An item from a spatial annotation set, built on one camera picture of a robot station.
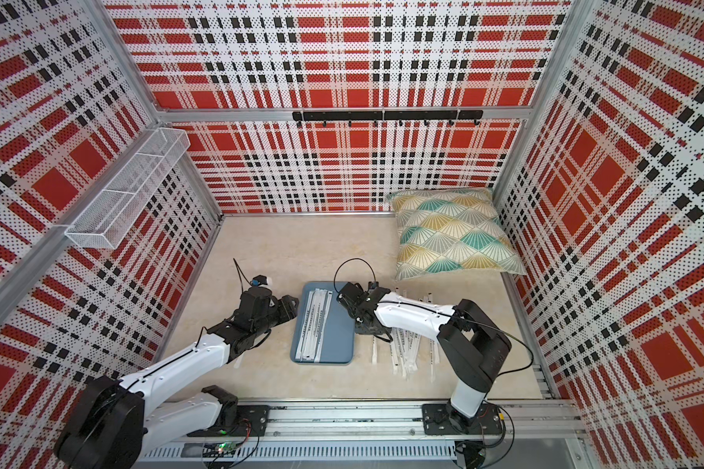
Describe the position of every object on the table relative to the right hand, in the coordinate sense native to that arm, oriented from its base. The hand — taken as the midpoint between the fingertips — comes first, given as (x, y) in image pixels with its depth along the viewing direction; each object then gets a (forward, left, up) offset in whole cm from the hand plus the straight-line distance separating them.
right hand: (375, 325), depth 87 cm
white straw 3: (+10, +17, -3) cm, 20 cm away
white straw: (+1, +22, -3) cm, 22 cm away
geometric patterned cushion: (+26, -25, +13) cm, 39 cm away
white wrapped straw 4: (-9, 0, -1) cm, 9 cm away
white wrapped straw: (-7, -6, -2) cm, 9 cm away
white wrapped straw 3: (-5, -17, -4) cm, 18 cm away
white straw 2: (-3, +19, -3) cm, 20 cm away
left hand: (+6, +24, +3) cm, 25 cm away
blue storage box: (-5, +11, -4) cm, 13 cm away
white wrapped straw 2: (-6, -10, -3) cm, 12 cm away
